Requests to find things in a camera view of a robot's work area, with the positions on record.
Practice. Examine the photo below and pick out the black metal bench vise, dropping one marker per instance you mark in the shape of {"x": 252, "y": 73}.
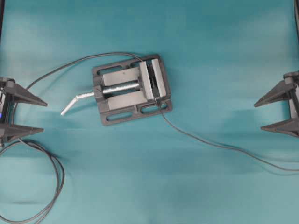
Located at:
{"x": 128, "y": 90}

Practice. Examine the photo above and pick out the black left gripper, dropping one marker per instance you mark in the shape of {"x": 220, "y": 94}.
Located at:
{"x": 9, "y": 132}

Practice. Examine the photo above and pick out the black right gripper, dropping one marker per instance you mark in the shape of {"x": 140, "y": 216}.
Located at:
{"x": 286, "y": 89}

